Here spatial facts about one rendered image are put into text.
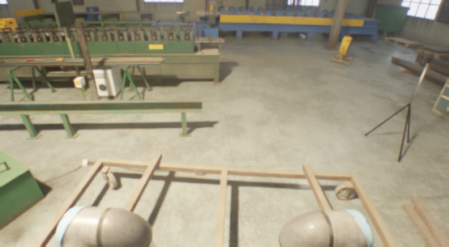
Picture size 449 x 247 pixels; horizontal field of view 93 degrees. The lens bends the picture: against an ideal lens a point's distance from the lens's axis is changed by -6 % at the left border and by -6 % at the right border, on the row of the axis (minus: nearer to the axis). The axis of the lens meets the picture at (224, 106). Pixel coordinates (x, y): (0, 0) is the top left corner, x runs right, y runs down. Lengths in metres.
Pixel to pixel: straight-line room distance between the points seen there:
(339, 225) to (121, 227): 0.64
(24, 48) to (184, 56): 3.12
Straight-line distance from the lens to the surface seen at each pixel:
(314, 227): 0.78
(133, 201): 2.06
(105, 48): 5.01
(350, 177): 2.56
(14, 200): 2.81
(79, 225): 0.83
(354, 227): 0.82
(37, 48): 5.66
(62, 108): 3.58
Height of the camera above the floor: 1.89
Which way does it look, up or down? 29 degrees down
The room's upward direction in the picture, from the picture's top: 2 degrees clockwise
